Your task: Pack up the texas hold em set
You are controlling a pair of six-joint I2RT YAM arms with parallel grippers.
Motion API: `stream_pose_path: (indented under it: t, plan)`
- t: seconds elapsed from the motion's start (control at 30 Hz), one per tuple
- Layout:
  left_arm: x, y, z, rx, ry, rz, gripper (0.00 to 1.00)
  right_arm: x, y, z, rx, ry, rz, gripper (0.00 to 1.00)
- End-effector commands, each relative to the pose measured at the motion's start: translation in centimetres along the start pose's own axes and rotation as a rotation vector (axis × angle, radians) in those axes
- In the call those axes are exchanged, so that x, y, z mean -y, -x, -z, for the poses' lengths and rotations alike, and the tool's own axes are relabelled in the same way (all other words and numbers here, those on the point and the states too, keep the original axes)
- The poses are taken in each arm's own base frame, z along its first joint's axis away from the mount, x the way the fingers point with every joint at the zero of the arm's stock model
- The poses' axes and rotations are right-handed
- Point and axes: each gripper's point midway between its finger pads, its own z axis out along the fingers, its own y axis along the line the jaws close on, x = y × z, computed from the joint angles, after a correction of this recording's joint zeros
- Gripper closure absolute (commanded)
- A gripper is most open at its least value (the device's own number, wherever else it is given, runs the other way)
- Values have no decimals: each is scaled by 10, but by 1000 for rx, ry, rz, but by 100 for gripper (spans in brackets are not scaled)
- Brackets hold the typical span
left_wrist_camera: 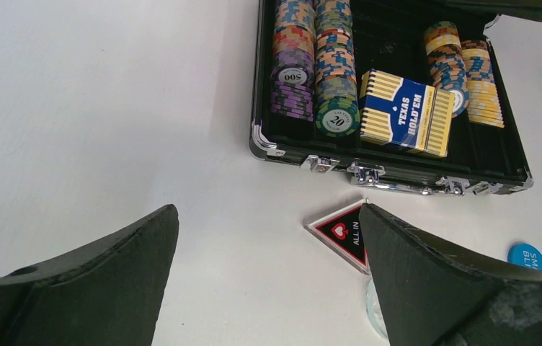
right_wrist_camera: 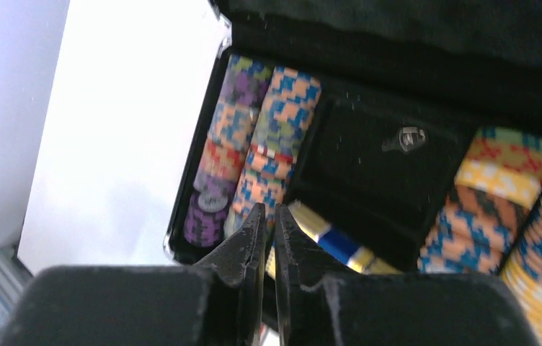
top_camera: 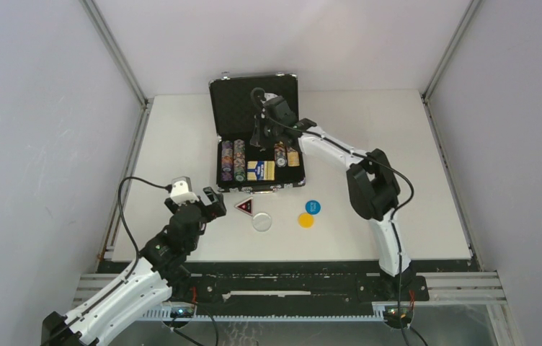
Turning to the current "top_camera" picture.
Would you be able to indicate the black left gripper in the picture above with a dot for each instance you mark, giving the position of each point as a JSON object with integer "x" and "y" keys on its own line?
{"x": 210, "y": 195}

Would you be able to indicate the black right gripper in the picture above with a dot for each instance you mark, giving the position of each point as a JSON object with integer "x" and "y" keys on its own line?
{"x": 256, "y": 140}

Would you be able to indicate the yellow blue card deck box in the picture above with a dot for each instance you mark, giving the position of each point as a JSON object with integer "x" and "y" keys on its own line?
{"x": 260, "y": 171}

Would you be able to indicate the white dealer button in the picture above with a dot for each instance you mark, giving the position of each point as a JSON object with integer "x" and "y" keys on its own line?
{"x": 262, "y": 222}

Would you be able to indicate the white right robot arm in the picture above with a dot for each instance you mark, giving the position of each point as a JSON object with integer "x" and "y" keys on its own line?
{"x": 372, "y": 183}

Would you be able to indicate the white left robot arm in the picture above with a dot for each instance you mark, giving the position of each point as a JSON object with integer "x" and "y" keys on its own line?
{"x": 150, "y": 279}

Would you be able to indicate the loose purple chip stack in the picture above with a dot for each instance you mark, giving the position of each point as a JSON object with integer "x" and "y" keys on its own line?
{"x": 226, "y": 176}

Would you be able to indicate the left chip row purple end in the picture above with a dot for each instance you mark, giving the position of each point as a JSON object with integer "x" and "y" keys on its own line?
{"x": 227, "y": 156}

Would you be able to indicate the right chip row orange blue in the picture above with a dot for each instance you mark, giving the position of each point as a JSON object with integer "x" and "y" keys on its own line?
{"x": 280, "y": 155}

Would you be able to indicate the black aluminium poker case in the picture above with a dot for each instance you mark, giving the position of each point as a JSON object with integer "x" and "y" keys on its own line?
{"x": 235, "y": 120}

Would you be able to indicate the triangular all in button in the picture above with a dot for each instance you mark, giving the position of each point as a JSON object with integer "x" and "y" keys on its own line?
{"x": 245, "y": 206}

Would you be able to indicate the right chip row yellow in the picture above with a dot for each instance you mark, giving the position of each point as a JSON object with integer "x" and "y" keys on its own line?
{"x": 293, "y": 157}

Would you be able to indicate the blue small blind button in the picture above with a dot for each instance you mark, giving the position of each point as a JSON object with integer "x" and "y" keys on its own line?
{"x": 313, "y": 207}

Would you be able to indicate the yellow big blind button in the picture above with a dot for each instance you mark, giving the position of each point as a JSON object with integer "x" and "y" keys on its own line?
{"x": 306, "y": 220}

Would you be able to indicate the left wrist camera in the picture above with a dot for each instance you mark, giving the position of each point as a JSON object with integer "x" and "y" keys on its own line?
{"x": 182, "y": 191}

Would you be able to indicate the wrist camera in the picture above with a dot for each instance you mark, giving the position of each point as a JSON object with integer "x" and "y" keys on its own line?
{"x": 268, "y": 97}
{"x": 182, "y": 191}

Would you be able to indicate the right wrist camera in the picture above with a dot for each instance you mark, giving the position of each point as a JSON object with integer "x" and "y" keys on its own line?
{"x": 268, "y": 97}

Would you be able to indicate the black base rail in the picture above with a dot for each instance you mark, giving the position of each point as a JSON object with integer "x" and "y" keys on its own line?
{"x": 295, "y": 289}

